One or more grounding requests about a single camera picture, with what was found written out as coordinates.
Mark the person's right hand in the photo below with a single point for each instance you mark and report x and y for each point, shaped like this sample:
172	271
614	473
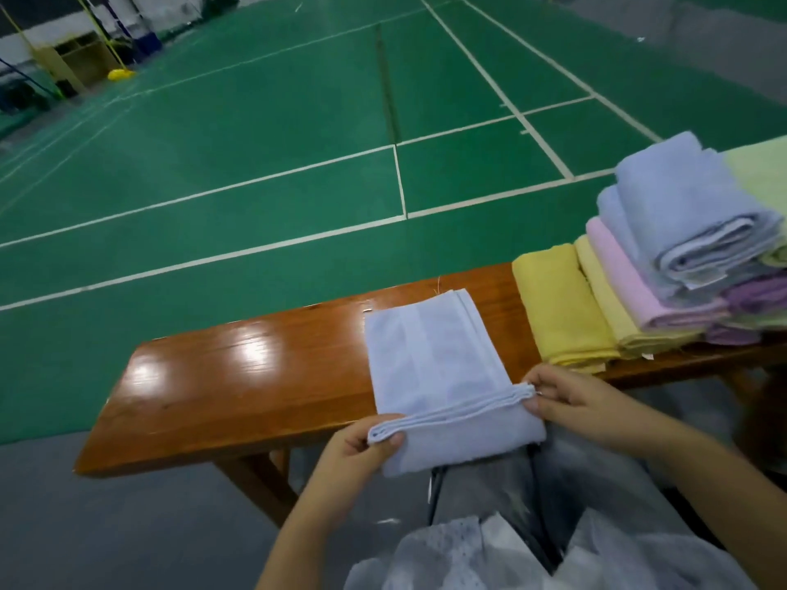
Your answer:
590	409

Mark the person's left hand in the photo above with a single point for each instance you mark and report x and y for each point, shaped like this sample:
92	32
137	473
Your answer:
344	473

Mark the pale yellow towel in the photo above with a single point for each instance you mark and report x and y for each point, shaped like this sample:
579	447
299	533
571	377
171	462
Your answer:
615	307

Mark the light blue towel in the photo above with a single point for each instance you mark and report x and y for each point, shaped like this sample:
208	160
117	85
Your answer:
683	196
437	362

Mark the white blue towel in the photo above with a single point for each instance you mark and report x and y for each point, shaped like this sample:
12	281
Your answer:
621	233

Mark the light green striped towel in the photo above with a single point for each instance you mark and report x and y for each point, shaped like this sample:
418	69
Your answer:
762	320

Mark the person's right forearm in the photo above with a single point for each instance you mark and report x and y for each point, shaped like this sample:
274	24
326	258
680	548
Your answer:
726	497

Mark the person's grey trousers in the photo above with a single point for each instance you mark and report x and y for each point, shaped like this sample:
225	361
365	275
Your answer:
492	485

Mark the brown wooden bench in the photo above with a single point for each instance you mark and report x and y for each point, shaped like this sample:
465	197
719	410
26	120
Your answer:
246	375

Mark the yellow wooden stand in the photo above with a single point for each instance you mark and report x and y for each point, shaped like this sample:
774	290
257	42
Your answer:
74	61

